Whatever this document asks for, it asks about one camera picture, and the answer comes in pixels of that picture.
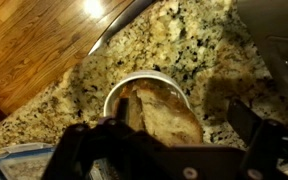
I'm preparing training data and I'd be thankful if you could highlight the clear plastic container lid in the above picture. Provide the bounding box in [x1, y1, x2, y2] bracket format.
[0, 143, 55, 180]

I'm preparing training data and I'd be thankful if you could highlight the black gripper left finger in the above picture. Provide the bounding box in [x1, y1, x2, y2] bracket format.
[116, 98, 129, 123]

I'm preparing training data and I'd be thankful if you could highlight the white ceramic bowl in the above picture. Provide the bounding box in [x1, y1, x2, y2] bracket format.
[104, 70, 190, 116]

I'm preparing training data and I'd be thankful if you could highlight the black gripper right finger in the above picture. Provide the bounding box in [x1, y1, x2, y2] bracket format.
[227, 99, 262, 145]

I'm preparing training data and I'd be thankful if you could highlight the stainless steel toaster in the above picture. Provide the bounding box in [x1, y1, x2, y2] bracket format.
[237, 0, 288, 97]

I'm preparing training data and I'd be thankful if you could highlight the bread slice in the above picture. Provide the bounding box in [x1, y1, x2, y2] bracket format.
[119, 82, 144, 131]
[137, 95, 203, 146]

